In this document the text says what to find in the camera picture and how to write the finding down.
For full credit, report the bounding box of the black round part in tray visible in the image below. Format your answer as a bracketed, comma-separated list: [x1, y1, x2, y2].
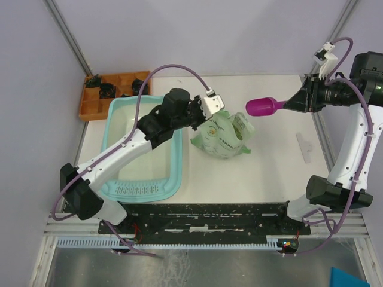
[131, 78, 149, 96]

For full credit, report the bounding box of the white plastic bag clip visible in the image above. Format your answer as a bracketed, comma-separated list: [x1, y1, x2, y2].
[296, 133, 312, 164]

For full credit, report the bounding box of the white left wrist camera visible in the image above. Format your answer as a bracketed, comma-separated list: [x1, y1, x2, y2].
[201, 88, 225, 120]

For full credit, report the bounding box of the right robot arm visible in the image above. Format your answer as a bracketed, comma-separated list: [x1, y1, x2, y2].
[274, 51, 382, 234]

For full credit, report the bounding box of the magenta plastic litter scoop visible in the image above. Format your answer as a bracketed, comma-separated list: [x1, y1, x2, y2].
[245, 97, 286, 117]

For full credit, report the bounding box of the black mounting base plate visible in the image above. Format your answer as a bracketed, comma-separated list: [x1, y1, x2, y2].
[115, 203, 311, 242]

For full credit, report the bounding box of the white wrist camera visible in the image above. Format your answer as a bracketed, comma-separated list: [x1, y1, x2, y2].
[313, 41, 338, 80]
[201, 88, 225, 120]

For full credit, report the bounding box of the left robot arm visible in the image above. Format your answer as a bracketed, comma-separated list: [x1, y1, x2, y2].
[60, 88, 222, 233]

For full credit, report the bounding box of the teal plastic litter box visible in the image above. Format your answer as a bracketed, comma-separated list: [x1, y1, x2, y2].
[101, 97, 183, 204]

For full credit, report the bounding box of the light blue cable duct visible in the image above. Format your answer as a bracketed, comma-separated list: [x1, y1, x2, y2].
[56, 233, 281, 251]

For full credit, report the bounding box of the green cat litter bag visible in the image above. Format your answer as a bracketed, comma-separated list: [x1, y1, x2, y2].
[190, 110, 255, 159]

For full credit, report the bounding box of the blue foam pad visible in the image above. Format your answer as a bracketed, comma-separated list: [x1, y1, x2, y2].
[329, 267, 370, 287]

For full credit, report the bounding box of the small circuit board with LEDs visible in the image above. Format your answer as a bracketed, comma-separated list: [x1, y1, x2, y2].
[281, 239, 299, 254]

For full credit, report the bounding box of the black ring part in tray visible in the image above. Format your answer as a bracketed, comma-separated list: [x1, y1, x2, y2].
[99, 83, 116, 99]

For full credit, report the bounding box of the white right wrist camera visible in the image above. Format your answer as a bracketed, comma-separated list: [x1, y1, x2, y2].
[313, 41, 338, 80]

